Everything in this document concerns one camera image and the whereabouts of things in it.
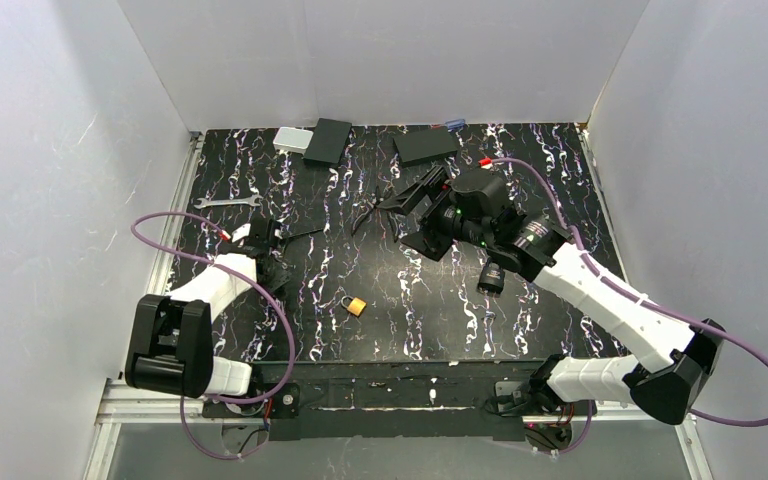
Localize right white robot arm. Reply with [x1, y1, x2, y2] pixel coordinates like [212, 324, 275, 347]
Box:
[378, 167, 722, 425]

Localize black handled pliers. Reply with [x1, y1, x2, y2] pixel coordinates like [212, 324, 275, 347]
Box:
[350, 184, 399, 243]

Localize blue transparent small item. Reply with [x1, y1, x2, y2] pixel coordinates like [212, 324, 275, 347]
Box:
[433, 119, 466, 131]

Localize purple cable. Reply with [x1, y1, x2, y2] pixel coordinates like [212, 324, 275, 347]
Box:
[130, 211, 298, 462]
[479, 157, 768, 457]

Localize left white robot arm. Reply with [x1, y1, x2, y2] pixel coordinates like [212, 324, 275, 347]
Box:
[124, 217, 294, 405]

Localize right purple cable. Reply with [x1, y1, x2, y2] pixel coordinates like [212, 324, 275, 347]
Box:
[479, 157, 768, 457]

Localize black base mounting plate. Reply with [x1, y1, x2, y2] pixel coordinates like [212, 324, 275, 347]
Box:
[202, 360, 596, 448]

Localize black box left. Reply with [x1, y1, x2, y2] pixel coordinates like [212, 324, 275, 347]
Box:
[303, 118, 352, 167]

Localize silver open-end wrench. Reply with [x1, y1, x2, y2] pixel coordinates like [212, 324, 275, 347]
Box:
[193, 194, 263, 210]

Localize black box right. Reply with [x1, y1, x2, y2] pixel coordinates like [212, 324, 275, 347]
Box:
[394, 128, 459, 167]

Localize black box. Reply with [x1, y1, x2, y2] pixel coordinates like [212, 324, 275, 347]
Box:
[303, 118, 352, 167]
[394, 128, 459, 167]

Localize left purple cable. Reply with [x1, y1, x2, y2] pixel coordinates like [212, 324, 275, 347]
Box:
[130, 211, 298, 462]

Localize brass padlock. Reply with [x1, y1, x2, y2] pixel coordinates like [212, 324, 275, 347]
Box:
[340, 296, 367, 317]

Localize white rectangular box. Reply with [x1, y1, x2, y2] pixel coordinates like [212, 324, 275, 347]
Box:
[273, 126, 314, 154]

